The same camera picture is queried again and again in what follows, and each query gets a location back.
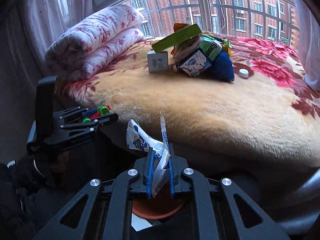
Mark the beige floral plush blanket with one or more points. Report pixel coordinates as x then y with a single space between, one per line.
272 116

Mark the blue cloth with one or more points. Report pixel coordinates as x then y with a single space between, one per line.
222 68

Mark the white blue plastic wrapper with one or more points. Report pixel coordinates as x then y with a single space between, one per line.
158 169

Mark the sheer white curtain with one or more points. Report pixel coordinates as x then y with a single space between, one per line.
47 20

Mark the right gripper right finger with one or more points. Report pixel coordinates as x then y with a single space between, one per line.
220 208

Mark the green snack bag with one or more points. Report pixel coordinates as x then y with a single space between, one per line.
212 46

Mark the blue cookie package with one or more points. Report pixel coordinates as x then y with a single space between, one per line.
194 64

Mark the colourful plastic toy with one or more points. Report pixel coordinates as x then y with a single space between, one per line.
94 113

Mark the window frame with bars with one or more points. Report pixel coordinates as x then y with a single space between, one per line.
274 20

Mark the white medicine box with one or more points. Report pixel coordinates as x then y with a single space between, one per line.
158 62

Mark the white bottle cap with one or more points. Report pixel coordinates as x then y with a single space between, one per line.
243 73

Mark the folded floral white quilt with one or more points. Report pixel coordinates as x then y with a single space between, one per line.
94 43

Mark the green medicine box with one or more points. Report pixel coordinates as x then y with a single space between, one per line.
179 36

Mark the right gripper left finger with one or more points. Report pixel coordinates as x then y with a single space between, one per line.
102 210

